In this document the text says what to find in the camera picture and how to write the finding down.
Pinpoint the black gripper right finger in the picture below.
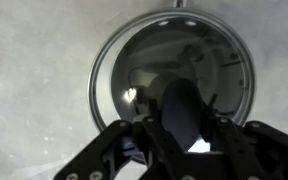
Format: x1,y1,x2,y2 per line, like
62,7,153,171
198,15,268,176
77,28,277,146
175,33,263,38
213,117,288,180

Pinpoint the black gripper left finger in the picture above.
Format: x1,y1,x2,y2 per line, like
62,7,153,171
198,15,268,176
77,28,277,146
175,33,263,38
53,115,186,180

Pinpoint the glass lid with black knob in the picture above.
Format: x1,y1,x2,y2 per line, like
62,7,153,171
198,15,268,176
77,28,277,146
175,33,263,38
87,8,257,165

